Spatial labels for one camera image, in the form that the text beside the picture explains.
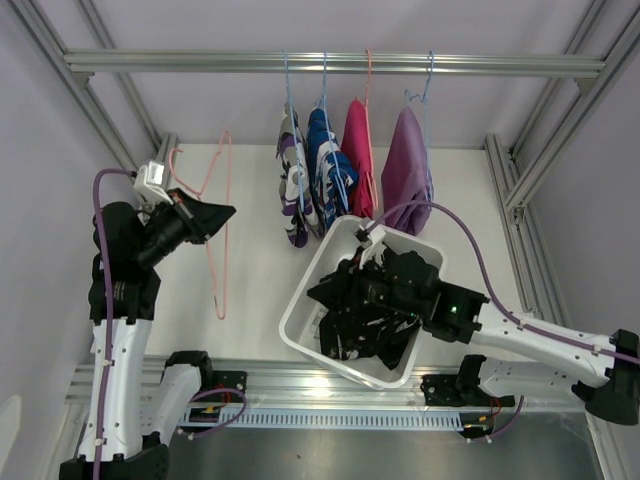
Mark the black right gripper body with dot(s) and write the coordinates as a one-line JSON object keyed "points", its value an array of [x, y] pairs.
{"points": [[365, 284]]}

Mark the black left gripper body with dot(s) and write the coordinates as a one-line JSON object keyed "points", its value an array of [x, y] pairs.
{"points": [[192, 227]]}

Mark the black white patterned trousers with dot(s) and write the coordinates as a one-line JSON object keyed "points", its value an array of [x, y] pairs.
{"points": [[344, 337]]}

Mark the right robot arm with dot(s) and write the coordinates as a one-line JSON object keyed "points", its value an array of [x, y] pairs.
{"points": [[601, 371]]}

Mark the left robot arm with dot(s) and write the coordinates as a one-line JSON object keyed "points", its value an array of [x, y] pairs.
{"points": [[124, 437]]}

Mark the purple camouflage trousers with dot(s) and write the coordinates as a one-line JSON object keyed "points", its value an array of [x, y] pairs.
{"points": [[297, 226]]}

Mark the blue white patterned trousers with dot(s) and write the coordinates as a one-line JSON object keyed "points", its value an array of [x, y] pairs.
{"points": [[322, 171]]}

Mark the lilac purple trousers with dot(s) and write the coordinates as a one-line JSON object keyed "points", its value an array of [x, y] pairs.
{"points": [[405, 179]]}

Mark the magenta trousers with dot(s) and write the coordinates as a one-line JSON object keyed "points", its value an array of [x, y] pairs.
{"points": [[356, 145]]}

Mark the white plastic basket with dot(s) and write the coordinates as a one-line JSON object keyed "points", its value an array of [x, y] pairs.
{"points": [[299, 326]]}

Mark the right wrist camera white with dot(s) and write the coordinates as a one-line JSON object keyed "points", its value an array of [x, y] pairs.
{"points": [[370, 237]]}

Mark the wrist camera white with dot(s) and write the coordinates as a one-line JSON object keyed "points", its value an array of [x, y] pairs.
{"points": [[148, 183], [370, 237]]}

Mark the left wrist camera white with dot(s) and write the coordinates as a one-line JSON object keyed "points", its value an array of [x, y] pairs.
{"points": [[148, 183]]}

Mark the left aluminium frame post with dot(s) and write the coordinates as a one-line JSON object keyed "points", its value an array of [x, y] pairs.
{"points": [[39, 28]]}

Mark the aluminium frame post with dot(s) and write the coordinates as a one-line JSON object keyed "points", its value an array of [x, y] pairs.
{"points": [[561, 110], [39, 28]]}

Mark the front aluminium rail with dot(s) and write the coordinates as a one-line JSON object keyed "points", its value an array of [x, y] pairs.
{"points": [[305, 386]]}

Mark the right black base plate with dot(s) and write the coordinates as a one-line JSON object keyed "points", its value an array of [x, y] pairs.
{"points": [[449, 390]]}

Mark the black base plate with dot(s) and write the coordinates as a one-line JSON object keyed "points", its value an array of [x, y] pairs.
{"points": [[230, 379], [449, 390]]}

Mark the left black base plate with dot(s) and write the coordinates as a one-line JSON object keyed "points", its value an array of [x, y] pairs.
{"points": [[230, 379]]}

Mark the slotted cable duct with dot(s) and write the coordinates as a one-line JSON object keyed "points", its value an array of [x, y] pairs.
{"points": [[378, 420]]}

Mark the right aluminium frame post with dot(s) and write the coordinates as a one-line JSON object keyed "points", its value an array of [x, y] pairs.
{"points": [[561, 110]]}

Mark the aluminium hanging rail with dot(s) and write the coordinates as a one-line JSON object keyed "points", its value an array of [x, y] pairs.
{"points": [[223, 61]]}

